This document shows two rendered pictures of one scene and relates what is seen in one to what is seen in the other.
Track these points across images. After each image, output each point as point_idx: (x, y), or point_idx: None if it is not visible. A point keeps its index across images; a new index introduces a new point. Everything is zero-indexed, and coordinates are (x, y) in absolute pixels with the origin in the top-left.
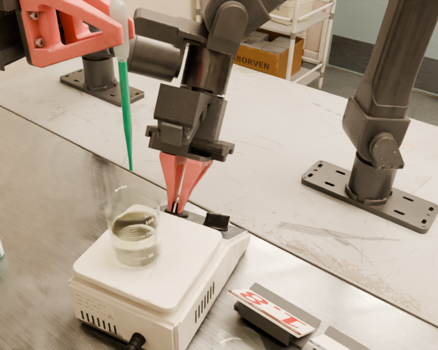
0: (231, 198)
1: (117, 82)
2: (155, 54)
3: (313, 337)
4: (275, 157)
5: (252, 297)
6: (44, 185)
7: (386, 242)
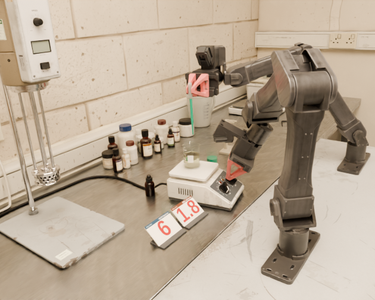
0: (266, 206)
1: (359, 163)
2: (244, 115)
3: (181, 227)
4: (316, 220)
5: (193, 206)
6: (255, 165)
7: (247, 255)
